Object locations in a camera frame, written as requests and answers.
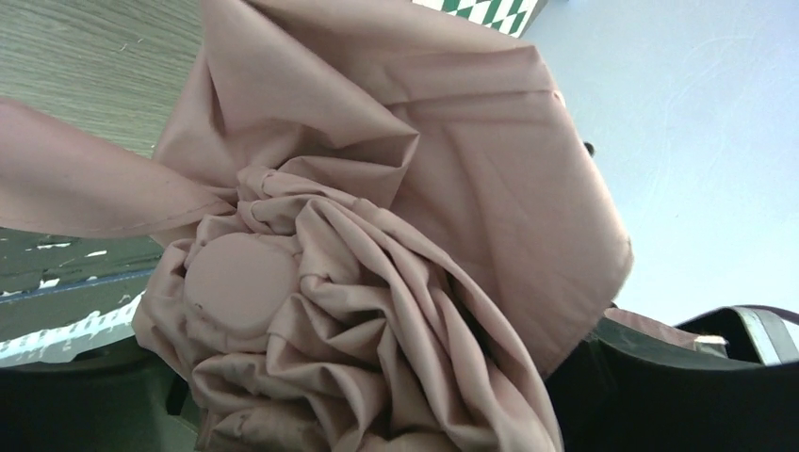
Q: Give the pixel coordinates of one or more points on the pink and black folding umbrella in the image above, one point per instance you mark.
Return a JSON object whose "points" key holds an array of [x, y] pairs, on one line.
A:
{"points": [[381, 229]]}

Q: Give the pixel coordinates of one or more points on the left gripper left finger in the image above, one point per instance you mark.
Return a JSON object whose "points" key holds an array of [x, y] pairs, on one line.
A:
{"points": [[119, 397]]}

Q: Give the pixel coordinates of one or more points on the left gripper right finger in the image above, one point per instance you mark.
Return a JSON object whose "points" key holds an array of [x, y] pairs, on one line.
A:
{"points": [[726, 380]]}

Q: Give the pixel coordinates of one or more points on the green white chessboard mat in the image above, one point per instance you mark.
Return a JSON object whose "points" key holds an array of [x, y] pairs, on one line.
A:
{"points": [[510, 17]]}

